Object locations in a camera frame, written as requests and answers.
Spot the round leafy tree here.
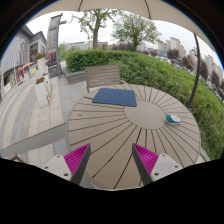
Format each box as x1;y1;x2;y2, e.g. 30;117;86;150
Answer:
112;13;161;50

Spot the round slatted wooden table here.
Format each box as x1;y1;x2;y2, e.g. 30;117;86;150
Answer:
68;84;201;190

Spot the green trimmed hedge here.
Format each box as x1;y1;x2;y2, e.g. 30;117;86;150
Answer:
65;50;224;160

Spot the slatted wooden chair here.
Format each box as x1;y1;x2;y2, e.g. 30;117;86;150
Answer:
85;65;120;90

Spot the beige patio umbrella canopy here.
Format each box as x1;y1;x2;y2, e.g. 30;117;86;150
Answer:
31;0;215;50

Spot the grey banner sign pole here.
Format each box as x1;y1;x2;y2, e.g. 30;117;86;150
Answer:
47;14;65;78

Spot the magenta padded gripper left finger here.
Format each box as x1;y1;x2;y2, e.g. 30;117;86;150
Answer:
42;144;91;185

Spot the white and teal computer mouse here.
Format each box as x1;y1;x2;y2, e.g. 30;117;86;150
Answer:
166;115;181;125

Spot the blue mouse pad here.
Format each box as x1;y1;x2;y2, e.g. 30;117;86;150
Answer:
92;88;137;107

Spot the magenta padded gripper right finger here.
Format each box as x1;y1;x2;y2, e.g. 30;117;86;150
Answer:
132;144;182;185

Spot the dark curved umbrella pole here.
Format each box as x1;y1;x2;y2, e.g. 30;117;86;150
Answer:
187;33;201;109

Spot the tall white planter with flowers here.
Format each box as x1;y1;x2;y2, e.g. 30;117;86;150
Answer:
35;53;46;77

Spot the large tree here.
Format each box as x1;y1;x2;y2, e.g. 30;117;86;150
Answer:
71;8;121;49

